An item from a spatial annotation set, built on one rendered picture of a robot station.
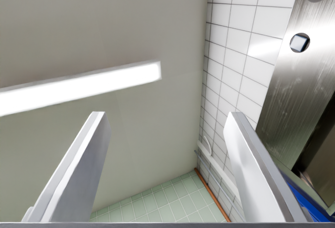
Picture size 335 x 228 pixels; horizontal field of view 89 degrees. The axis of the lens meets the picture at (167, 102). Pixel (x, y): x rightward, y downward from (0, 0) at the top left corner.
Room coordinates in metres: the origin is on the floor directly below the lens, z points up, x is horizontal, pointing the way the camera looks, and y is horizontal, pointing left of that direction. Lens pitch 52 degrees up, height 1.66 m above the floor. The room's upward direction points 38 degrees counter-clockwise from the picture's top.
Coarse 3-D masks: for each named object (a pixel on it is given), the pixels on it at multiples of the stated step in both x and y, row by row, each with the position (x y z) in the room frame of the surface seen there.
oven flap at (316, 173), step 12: (324, 120) 0.67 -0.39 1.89; (324, 132) 0.70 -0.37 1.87; (312, 144) 0.77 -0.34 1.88; (324, 144) 0.73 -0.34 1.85; (312, 156) 0.80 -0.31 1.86; (324, 156) 0.76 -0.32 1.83; (300, 168) 0.89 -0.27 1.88; (312, 168) 0.83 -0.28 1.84; (324, 168) 0.79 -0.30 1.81; (312, 180) 0.87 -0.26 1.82; (324, 180) 0.82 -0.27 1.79; (324, 192) 0.85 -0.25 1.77
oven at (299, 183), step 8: (280, 48) 0.48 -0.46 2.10; (272, 72) 0.56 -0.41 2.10; (280, 168) 0.92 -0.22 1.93; (288, 176) 0.92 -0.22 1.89; (296, 176) 0.89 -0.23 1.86; (296, 184) 0.92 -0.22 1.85; (304, 184) 0.90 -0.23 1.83; (304, 192) 0.93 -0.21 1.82; (312, 192) 0.90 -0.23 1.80; (312, 200) 0.93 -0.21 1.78; (320, 200) 0.90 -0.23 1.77; (320, 208) 0.93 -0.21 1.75; (328, 216) 0.94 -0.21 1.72
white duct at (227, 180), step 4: (200, 144) 1.30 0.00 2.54; (200, 148) 1.33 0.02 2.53; (204, 148) 1.30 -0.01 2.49; (204, 152) 1.32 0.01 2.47; (208, 152) 1.30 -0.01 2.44; (208, 156) 1.30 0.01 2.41; (212, 160) 1.29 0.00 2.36; (212, 164) 1.33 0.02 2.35; (216, 164) 1.30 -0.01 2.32; (216, 168) 1.32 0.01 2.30; (220, 168) 1.30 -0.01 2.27; (220, 172) 1.31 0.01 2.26; (224, 176) 1.30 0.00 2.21; (224, 180) 1.33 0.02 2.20; (228, 180) 1.29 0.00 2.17; (228, 184) 1.32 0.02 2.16; (232, 184) 1.30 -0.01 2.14; (232, 188) 1.31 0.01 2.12; (236, 188) 1.30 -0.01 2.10; (236, 192) 1.30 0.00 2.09; (236, 196) 1.33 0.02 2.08; (240, 200) 1.32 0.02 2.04
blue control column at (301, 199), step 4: (288, 184) 0.95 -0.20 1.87; (292, 188) 0.95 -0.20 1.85; (296, 192) 0.95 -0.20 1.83; (296, 196) 0.94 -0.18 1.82; (300, 196) 0.94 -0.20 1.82; (300, 200) 0.94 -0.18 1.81; (304, 200) 0.94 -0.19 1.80; (300, 204) 0.94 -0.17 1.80; (304, 204) 0.94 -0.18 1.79; (308, 204) 0.94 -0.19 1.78; (308, 208) 0.94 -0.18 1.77; (312, 208) 0.94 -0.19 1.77; (312, 212) 0.94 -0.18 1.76; (316, 212) 0.94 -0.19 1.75; (312, 216) 0.95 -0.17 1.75; (316, 216) 0.94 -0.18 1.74; (320, 216) 0.94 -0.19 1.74; (324, 216) 0.95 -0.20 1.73; (316, 220) 0.95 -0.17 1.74; (320, 220) 0.94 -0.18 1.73; (324, 220) 0.94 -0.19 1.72; (328, 220) 0.95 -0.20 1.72
